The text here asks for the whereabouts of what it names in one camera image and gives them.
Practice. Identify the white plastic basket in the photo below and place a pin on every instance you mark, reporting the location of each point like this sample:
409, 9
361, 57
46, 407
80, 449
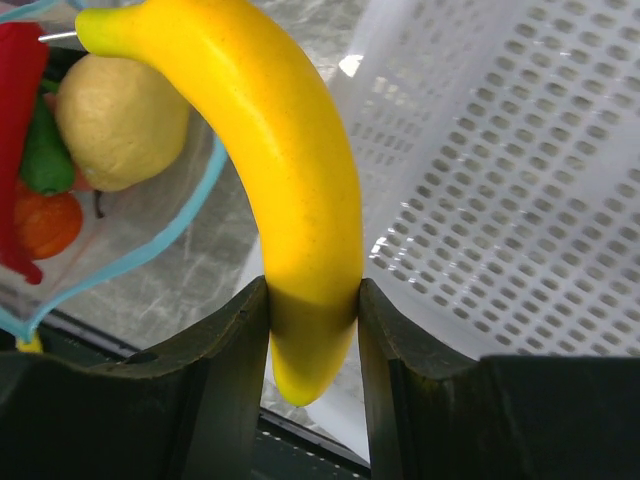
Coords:
498, 150

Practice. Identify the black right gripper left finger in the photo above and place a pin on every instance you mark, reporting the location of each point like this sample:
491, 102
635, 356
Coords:
130, 400

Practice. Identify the clear zip top bag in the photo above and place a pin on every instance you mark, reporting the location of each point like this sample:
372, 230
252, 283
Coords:
122, 230

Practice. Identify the red chili pepper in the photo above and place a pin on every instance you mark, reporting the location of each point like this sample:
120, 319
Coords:
23, 60

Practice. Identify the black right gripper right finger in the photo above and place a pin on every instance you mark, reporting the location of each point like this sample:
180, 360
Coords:
434, 413

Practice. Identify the yellow lemon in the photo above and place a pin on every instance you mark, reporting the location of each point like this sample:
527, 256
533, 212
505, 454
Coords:
122, 121

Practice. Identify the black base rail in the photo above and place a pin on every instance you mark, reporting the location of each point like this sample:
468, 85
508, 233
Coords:
300, 445

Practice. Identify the yellow banana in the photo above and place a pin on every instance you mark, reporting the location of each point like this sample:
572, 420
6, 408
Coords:
281, 128

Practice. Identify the green chili pepper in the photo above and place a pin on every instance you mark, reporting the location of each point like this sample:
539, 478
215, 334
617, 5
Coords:
46, 167

